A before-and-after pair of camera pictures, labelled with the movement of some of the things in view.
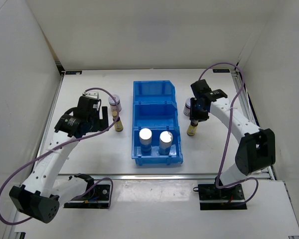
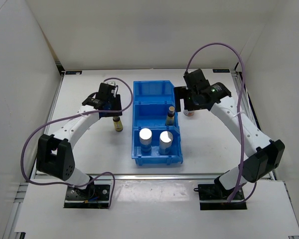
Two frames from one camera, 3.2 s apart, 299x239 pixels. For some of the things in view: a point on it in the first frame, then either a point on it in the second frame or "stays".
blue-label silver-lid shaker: x=166 y=138 stays
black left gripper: x=101 y=124 to x=116 y=101
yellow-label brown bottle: x=192 y=128 to x=170 y=118
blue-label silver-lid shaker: x=145 y=140 stays
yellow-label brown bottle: x=118 y=125 stays
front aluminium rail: x=158 y=176 stays
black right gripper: x=193 y=115 to x=181 y=93
